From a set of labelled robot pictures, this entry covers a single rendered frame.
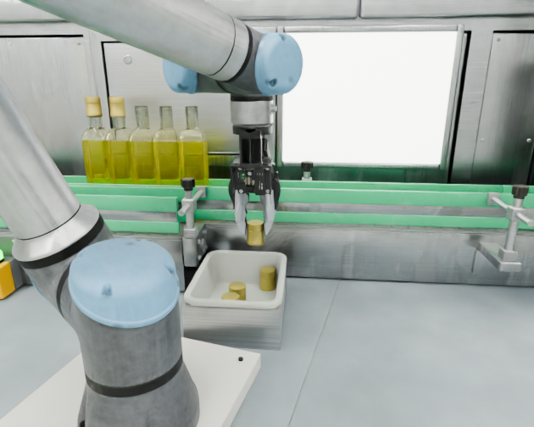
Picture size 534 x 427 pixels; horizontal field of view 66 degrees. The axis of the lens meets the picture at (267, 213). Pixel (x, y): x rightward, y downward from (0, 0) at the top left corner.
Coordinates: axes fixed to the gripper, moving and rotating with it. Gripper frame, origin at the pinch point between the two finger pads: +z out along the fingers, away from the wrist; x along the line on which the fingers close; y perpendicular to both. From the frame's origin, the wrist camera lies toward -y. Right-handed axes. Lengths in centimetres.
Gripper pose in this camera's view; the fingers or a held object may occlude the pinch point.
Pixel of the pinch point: (255, 226)
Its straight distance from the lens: 82.0
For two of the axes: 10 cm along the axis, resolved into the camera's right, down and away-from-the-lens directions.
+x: 10.0, 0.1, -0.6
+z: 0.1, 9.5, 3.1
